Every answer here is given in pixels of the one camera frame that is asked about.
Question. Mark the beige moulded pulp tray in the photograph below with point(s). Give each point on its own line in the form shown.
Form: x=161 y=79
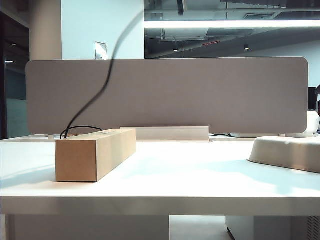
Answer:
x=282 y=152

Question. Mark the black monitor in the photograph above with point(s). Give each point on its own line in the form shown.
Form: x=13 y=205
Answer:
x=311 y=98

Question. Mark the long brown cardboard box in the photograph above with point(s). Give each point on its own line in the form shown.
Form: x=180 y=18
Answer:
x=75 y=160

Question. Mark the black ceiling spot lamp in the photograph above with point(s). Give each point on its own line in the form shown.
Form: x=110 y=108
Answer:
x=246 y=47

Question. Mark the white rounded appliance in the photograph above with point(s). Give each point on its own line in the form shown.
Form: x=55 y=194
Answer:
x=312 y=125

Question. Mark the beige round pillar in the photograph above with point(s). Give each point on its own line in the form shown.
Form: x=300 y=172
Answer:
x=45 y=30

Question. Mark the grey fabric desk divider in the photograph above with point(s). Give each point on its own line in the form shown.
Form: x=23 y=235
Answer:
x=187 y=95

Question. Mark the framed wall notice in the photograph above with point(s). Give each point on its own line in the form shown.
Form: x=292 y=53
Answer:
x=101 y=50

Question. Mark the red illuminated sign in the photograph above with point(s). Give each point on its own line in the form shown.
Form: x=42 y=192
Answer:
x=211 y=43

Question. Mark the long ceiling light strip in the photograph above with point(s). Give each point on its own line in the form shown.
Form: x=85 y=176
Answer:
x=250 y=24

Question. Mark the person in background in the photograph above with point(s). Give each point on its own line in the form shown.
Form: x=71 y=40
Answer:
x=318 y=90

